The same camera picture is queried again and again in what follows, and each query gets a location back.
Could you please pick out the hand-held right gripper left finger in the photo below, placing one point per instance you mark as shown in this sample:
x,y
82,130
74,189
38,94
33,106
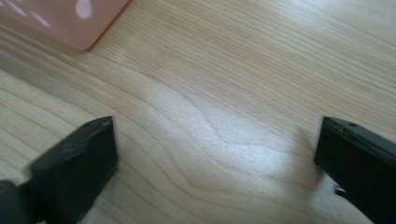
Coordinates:
x,y
77,169

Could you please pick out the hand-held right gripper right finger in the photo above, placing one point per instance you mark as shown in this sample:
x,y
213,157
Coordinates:
x,y
358,161

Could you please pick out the pink plastic board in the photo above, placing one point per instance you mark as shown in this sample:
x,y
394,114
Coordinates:
x,y
59,18

